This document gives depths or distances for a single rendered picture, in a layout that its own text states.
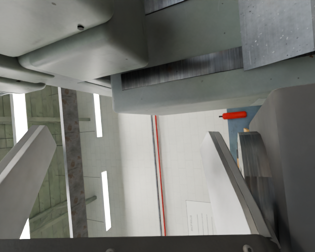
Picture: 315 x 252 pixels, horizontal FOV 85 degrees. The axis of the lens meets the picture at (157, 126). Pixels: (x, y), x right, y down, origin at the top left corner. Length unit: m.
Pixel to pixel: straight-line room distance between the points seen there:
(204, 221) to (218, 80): 4.71
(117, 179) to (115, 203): 0.78
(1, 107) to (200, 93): 5.34
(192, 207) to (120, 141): 2.75
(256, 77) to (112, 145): 5.23
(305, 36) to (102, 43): 0.44
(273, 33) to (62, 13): 0.46
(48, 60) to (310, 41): 0.59
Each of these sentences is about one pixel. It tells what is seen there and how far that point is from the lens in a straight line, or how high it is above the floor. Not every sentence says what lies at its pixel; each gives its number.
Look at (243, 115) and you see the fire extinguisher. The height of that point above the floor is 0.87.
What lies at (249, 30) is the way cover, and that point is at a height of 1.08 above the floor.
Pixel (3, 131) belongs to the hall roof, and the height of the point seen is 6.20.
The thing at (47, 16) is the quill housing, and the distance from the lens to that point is 0.38.
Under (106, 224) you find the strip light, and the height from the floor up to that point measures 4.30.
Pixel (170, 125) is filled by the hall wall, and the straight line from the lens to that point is 4.61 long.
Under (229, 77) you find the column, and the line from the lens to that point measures 0.55.
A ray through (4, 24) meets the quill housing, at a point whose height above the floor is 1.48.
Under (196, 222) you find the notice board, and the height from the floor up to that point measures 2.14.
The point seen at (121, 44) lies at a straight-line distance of 0.41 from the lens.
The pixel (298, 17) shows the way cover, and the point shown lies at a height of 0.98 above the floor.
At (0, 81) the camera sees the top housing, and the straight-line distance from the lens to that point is 0.68.
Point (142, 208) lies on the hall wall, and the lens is 5.60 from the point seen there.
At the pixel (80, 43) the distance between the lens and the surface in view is 0.43.
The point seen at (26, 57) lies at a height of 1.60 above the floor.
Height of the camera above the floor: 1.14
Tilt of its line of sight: 23 degrees up
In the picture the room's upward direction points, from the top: 95 degrees counter-clockwise
